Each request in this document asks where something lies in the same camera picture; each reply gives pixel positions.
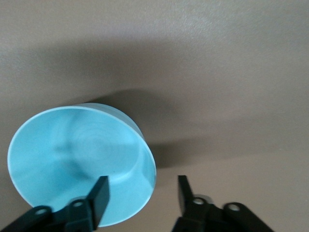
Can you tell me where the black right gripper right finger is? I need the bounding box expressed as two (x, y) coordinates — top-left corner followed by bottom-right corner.
(171, 175), (276, 232)

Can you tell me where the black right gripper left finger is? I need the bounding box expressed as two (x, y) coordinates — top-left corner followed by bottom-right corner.
(0, 175), (110, 232)

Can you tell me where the blue bowl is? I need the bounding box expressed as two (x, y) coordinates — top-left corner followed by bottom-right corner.
(6, 102), (157, 228)

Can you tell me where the brown table mat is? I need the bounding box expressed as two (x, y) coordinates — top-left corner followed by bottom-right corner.
(0, 0), (309, 232)

